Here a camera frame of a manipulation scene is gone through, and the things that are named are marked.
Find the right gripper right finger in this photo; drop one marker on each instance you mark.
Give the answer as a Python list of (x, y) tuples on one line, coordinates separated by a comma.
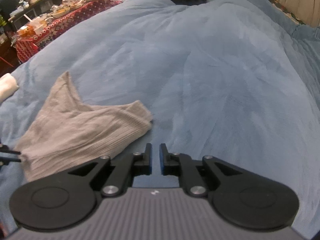
[(184, 168)]

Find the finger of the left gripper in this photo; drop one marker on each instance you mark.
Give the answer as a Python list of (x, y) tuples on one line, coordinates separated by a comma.
[(6, 149), (4, 161)]

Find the dark shelf unit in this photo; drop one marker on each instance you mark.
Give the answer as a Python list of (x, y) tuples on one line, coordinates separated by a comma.
[(16, 12)]

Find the grey knitted garment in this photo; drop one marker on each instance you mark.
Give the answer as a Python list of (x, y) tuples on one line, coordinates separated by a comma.
[(67, 132)]

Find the white folded cloth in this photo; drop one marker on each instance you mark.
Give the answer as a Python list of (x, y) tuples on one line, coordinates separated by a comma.
[(8, 86)]

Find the red patterned tablecloth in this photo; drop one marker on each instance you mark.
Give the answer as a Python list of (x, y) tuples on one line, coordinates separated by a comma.
[(27, 47)]

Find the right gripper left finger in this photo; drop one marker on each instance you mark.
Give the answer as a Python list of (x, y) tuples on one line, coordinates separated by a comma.
[(130, 166)]

